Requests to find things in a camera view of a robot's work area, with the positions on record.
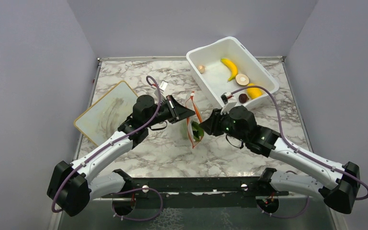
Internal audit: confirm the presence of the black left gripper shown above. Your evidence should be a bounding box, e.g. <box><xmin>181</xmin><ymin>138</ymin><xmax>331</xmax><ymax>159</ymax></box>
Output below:
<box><xmin>145</xmin><ymin>95</ymin><xmax>196</xmax><ymax>128</ymax></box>

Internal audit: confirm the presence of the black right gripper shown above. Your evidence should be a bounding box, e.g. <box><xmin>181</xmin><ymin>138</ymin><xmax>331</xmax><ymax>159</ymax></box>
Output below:
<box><xmin>199</xmin><ymin>107</ymin><xmax>248</xmax><ymax>143</ymax></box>

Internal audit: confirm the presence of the clear orange zip top bag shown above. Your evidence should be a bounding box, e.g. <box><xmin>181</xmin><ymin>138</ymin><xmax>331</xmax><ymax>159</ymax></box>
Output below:
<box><xmin>179</xmin><ymin>91</ymin><xmax>205</xmax><ymax>149</ymax></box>

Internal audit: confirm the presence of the green leafy vegetable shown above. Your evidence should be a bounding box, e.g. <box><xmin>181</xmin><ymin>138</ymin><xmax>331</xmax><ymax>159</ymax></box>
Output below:
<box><xmin>181</xmin><ymin>121</ymin><xmax>205</xmax><ymax>142</ymax></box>

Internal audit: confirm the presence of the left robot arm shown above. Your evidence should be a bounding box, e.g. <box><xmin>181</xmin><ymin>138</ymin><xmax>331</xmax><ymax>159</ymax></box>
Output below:
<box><xmin>47</xmin><ymin>95</ymin><xmax>195</xmax><ymax>217</ymax></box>

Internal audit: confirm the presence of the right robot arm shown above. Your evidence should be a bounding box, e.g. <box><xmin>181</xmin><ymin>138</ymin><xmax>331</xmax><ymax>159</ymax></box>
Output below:
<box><xmin>200</xmin><ymin>106</ymin><xmax>360</xmax><ymax>214</ymax></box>

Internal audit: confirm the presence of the dark brown chestnut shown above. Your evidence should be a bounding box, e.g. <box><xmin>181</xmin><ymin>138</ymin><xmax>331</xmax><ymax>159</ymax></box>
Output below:
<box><xmin>238</xmin><ymin>93</ymin><xmax>249</xmax><ymax>104</ymax></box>

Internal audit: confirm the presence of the yellow lemon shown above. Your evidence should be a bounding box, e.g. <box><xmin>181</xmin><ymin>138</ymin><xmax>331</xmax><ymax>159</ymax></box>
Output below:
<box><xmin>246</xmin><ymin>88</ymin><xmax>263</xmax><ymax>100</ymax></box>

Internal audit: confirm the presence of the round cut wooden slice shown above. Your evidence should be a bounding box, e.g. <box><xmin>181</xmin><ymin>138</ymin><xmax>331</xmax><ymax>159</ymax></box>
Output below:
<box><xmin>235</xmin><ymin>73</ymin><xmax>250</xmax><ymax>86</ymax></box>

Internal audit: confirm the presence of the white plastic bin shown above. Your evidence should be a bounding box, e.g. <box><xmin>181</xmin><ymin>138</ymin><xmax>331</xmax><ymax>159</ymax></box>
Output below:
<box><xmin>186</xmin><ymin>36</ymin><xmax>279</xmax><ymax>109</ymax></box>

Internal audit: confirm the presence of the yellow banana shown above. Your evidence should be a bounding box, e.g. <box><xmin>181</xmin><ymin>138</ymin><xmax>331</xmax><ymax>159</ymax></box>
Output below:
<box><xmin>220</xmin><ymin>58</ymin><xmax>238</xmax><ymax>81</ymax></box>

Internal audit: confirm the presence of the white yellow-edged cutting board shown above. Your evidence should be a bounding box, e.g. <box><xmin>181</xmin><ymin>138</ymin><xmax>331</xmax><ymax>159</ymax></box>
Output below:
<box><xmin>74</xmin><ymin>81</ymin><xmax>138</xmax><ymax>146</ymax></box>

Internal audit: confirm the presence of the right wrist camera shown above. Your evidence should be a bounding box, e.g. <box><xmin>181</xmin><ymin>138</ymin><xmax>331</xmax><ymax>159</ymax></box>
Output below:
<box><xmin>220</xmin><ymin>92</ymin><xmax>238</xmax><ymax>115</ymax></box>

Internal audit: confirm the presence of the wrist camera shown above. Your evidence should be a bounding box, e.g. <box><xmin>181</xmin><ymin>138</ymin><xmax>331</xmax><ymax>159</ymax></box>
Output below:
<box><xmin>220</xmin><ymin>92</ymin><xmax>238</xmax><ymax>115</ymax></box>
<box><xmin>154</xmin><ymin>80</ymin><xmax>168</xmax><ymax>101</ymax></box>

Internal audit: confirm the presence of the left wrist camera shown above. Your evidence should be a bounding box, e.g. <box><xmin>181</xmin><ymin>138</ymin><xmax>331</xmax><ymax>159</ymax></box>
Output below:
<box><xmin>154</xmin><ymin>80</ymin><xmax>168</xmax><ymax>101</ymax></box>

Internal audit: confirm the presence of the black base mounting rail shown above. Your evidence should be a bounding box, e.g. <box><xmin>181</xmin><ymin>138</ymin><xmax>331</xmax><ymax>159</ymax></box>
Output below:
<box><xmin>104</xmin><ymin>176</ymin><xmax>288</xmax><ymax>209</ymax></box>

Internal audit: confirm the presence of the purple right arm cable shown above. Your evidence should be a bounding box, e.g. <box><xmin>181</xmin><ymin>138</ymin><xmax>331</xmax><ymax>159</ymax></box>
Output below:
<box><xmin>231</xmin><ymin>85</ymin><xmax>368</xmax><ymax>219</ymax></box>

